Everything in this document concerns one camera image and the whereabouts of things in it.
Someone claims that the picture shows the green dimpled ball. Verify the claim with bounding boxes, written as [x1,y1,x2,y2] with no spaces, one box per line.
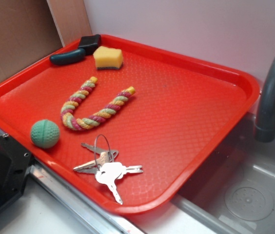
[30,119,60,149]

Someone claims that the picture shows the red plastic tray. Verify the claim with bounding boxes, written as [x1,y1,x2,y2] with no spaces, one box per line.
[0,35,259,215]

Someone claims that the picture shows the yellow sponge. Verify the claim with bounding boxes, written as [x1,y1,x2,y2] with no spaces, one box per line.
[93,46,123,70]

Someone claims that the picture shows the brown cardboard panel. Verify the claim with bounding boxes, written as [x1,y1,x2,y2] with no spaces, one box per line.
[0,0,92,82]

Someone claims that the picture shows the silver keys on ring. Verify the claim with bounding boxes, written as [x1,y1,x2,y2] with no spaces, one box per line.
[73,138,143,205]

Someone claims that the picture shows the multicolour twisted rope toy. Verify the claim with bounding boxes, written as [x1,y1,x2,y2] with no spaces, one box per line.
[60,77,136,131]

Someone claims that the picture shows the dark green black-headed brush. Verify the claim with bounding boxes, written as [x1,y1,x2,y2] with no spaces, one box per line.
[49,34,101,65]

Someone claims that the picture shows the grey toy sink basin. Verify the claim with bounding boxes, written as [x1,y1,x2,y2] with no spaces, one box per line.
[172,114,275,234]

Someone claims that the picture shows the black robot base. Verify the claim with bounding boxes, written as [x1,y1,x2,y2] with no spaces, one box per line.
[0,136,33,212]

